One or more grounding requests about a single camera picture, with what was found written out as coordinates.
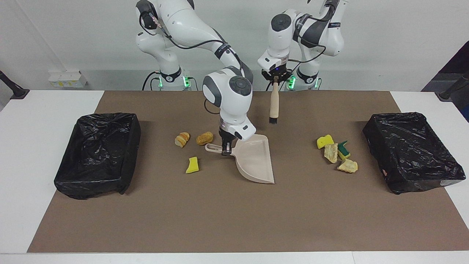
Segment beige brush black bristles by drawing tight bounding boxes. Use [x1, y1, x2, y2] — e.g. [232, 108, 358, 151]
[268, 81, 280, 124]

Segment brown toy peanut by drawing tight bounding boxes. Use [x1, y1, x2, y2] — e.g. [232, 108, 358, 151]
[196, 131, 214, 146]

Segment beige plastic dustpan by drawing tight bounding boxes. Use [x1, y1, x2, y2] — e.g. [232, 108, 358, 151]
[204, 134, 276, 184]

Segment small yellow sponge piece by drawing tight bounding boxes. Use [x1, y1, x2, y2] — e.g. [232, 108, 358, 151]
[185, 157, 200, 174]

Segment small toy croissant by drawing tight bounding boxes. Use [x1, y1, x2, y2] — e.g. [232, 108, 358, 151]
[175, 132, 191, 148]

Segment large yellow sponge piece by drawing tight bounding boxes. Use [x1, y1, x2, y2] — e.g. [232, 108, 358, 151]
[317, 135, 335, 150]

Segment toy sliced bread chunk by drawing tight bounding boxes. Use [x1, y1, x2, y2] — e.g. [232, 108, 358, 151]
[324, 143, 339, 164]
[337, 158, 358, 173]

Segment green and yellow sponge piece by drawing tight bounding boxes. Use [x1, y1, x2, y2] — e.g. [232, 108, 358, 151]
[337, 141, 351, 161]

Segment black bag-lined bin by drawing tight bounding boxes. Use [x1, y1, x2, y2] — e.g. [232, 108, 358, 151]
[54, 113, 142, 200]

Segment black bin with pink mark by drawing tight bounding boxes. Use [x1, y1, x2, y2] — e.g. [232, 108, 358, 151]
[363, 112, 466, 195]

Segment brown table mat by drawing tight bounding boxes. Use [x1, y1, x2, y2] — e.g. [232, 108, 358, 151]
[27, 91, 469, 253]

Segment black stand foot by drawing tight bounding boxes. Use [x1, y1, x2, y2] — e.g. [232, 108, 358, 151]
[0, 70, 30, 100]
[435, 71, 469, 102]

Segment black left base cable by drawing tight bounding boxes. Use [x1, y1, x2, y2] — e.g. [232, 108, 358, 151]
[288, 71, 323, 91]

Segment black base cable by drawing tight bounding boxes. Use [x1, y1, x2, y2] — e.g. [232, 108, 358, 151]
[288, 71, 323, 91]
[142, 71, 162, 91]

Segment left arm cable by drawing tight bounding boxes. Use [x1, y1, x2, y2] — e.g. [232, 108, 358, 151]
[286, 0, 343, 74]

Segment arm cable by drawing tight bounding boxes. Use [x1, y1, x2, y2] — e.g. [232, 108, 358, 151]
[139, 11, 257, 114]
[286, 0, 343, 74]

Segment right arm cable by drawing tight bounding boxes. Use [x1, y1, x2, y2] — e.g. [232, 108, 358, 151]
[139, 11, 257, 114]

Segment black right base cable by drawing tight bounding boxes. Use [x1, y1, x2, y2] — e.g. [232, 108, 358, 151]
[142, 71, 162, 91]

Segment white wall socket box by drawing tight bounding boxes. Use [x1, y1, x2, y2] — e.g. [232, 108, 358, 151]
[48, 70, 88, 88]

